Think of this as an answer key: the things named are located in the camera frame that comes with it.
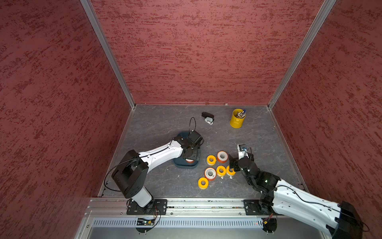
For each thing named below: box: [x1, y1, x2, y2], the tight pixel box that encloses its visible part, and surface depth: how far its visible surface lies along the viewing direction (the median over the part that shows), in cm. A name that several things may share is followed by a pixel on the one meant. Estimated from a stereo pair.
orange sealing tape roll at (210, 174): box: [204, 167, 217, 182], surface depth 85 cm
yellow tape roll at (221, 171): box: [215, 165, 227, 177], surface depth 87 cm
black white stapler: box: [201, 111, 215, 125], surface depth 112 cm
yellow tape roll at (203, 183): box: [197, 177, 209, 190], surface depth 83 cm
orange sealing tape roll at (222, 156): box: [216, 150, 229, 164], surface depth 92 cm
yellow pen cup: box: [229, 108, 247, 129], surface depth 102 cm
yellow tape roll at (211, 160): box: [206, 154, 217, 166], surface depth 91 cm
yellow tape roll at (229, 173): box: [226, 165, 237, 176], surface depth 87 cm
